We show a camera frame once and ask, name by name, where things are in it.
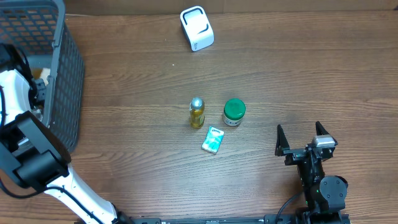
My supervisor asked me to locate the small Kleenex tissue pack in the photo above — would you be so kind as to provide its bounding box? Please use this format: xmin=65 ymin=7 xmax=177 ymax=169
xmin=201 ymin=126 xmax=224 ymax=154

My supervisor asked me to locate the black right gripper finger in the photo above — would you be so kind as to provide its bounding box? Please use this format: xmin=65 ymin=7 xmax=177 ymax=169
xmin=315 ymin=121 xmax=329 ymax=136
xmin=275 ymin=124 xmax=290 ymax=156

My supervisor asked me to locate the green lid white jar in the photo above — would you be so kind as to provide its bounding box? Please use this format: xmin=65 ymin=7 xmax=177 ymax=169
xmin=222 ymin=98 xmax=246 ymax=126

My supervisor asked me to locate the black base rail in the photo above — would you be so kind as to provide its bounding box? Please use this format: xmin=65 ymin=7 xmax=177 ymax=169
xmin=130 ymin=214 xmax=351 ymax=224

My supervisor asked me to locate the yellow oil bottle silver cap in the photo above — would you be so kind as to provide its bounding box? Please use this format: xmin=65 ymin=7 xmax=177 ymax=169
xmin=189 ymin=97 xmax=205 ymax=128

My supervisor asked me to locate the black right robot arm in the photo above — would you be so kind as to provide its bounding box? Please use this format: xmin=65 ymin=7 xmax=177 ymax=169
xmin=274 ymin=121 xmax=350 ymax=223

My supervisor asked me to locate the clear brown snack bag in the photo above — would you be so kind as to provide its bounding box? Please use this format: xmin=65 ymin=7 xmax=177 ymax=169
xmin=31 ymin=68 xmax=50 ymax=85

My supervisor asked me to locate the white barcode scanner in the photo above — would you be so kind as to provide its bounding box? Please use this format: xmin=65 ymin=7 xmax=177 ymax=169
xmin=180 ymin=6 xmax=215 ymax=52

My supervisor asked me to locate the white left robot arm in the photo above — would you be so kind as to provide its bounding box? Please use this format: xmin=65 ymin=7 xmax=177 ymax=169
xmin=1 ymin=44 xmax=132 ymax=223

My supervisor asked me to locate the grey plastic mesh basket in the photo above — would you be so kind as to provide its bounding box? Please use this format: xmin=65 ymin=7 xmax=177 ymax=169
xmin=1 ymin=1 xmax=85 ymax=152

